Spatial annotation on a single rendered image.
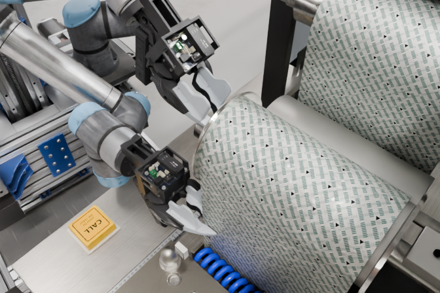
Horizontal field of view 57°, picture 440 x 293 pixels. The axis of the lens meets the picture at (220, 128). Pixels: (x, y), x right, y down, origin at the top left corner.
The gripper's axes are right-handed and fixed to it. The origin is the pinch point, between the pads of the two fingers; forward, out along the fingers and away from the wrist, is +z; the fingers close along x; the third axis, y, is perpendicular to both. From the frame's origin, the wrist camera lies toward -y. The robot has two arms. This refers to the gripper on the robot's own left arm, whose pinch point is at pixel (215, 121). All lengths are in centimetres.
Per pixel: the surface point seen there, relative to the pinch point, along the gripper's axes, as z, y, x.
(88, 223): 4.6, -37.0, -17.8
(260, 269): 21.8, -0.3, -8.2
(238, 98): -1.6, 9.2, -0.4
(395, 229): 17.9, 23.3, -3.5
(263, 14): -19, -176, 191
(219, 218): 12.0, -1.6, -8.2
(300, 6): -6.7, 8.2, 20.1
